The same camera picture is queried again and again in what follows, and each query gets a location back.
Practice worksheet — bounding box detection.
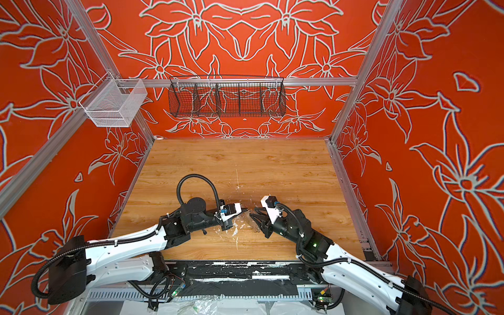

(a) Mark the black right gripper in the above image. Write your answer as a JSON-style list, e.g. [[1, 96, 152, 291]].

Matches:
[[252, 205, 306, 246]]

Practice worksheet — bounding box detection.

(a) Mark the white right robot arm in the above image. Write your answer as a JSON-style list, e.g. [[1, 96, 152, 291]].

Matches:
[[250, 208, 433, 314]]

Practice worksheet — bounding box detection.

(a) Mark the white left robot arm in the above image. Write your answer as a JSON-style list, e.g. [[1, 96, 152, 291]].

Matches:
[[47, 198, 248, 305]]

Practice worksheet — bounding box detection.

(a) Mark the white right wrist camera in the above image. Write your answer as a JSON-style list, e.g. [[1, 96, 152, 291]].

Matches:
[[261, 196, 282, 224]]

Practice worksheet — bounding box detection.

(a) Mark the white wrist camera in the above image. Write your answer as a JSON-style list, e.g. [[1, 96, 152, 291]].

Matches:
[[261, 196, 282, 224], [219, 203, 242, 222]]

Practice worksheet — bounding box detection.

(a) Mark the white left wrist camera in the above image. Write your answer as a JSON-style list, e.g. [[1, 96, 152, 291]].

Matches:
[[219, 203, 242, 222]]

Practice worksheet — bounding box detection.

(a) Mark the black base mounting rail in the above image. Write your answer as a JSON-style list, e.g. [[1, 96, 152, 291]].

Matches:
[[166, 261, 338, 301]]

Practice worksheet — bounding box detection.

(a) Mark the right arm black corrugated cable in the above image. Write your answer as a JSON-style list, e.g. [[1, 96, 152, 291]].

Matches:
[[275, 202, 458, 315]]

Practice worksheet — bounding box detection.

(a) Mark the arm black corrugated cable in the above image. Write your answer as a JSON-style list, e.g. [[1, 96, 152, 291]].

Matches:
[[30, 173, 221, 299], [275, 202, 458, 315]]

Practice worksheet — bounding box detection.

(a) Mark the black wire wall basket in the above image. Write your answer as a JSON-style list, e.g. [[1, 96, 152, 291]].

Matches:
[[168, 76, 287, 118]]

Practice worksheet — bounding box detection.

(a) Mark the white wire wall basket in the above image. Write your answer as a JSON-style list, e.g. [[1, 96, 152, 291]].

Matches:
[[79, 73, 148, 127]]

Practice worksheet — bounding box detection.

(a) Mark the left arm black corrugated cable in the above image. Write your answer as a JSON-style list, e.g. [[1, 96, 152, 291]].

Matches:
[[30, 173, 221, 299]]

